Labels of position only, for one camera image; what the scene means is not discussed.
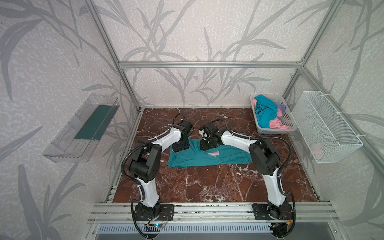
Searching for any teal printed t-shirt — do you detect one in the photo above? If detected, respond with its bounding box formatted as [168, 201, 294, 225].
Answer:
[167, 138, 252, 168]

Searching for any white plastic laundry basket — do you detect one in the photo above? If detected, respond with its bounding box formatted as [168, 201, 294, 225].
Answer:
[250, 94, 297, 135]

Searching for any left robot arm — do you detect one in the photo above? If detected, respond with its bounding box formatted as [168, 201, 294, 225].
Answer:
[122, 120, 193, 210]

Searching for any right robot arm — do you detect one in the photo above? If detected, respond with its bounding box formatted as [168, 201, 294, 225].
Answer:
[199, 122, 293, 220]

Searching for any teal t-shirt in basket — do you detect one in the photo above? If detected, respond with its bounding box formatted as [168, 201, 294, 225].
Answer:
[255, 95, 278, 129]

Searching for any pink t-shirt in basket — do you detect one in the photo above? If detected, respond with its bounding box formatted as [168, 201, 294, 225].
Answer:
[252, 98, 290, 130]

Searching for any purple t-shirt in basket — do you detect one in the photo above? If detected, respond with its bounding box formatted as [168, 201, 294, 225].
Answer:
[276, 103, 287, 115]

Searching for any green circuit board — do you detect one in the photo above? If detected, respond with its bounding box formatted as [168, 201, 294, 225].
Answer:
[146, 222, 167, 231]

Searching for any left black corrugated cable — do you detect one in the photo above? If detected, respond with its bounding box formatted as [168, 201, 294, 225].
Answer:
[120, 113, 185, 199]

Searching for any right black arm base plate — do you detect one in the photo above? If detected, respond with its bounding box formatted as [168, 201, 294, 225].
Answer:
[252, 201, 295, 221]

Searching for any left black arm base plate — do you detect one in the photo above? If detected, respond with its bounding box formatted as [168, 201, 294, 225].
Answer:
[134, 203, 175, 221]

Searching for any aluminium frame crossbar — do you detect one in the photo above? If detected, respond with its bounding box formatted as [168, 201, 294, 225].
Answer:
[119, 62, 301, 69]

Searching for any pink item in wire basket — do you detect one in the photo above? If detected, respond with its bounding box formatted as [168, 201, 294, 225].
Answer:
[311, 143, 325, 160]

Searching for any clear plastic wall tray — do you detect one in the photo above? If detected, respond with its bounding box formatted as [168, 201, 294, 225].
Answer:
[43, 94, 120, 163]

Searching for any white wire mesh basket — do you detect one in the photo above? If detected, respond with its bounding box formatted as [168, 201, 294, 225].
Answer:
[292, 91, 364, 164]

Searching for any aluminium front rail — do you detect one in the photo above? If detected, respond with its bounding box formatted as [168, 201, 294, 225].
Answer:
[87, 202, 340, 224]

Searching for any slotted white cable duct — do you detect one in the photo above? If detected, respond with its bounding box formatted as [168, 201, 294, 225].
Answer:
[97, 223, 271, 234]

